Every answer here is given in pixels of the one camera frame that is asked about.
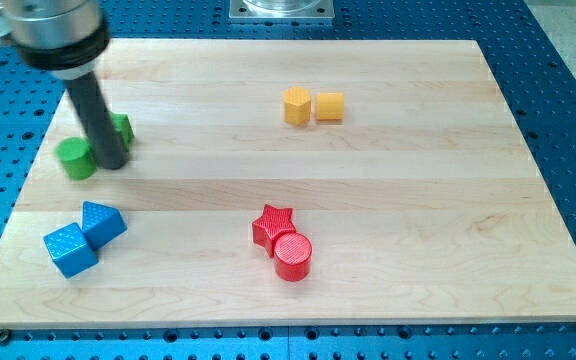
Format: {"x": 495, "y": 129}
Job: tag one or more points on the wooden board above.
{"x": 422, "y": 205}

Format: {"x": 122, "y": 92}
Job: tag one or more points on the blue triangle block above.
{"x": 101, "y": 224}

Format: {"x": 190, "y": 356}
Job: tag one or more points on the blue cube block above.
{"x": 69, "y": 250}

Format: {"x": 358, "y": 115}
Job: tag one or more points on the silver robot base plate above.
{"x": 281, "y": 9}

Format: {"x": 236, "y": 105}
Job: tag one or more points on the green cylinder block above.
{"x": 76, "y": 158}

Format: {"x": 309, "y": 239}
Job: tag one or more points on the red star block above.
{"x": 270, "y": 226}

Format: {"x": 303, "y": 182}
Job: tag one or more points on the red cylinder block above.
{"x": 292, "y": 257}

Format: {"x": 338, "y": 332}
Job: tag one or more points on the yellow hexagon block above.
{"x": 297, "y": 106}

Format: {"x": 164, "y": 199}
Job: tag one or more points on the green star block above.
{"x": 123, "y": 126}

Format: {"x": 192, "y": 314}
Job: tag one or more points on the blue perforated table plate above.
{"x": 536, "y": 82}

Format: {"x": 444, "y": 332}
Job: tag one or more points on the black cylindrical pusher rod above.
{"x": 91, "y": 108}

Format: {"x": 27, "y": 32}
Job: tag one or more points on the yellow heart block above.
{"x": 329, "y": 106}

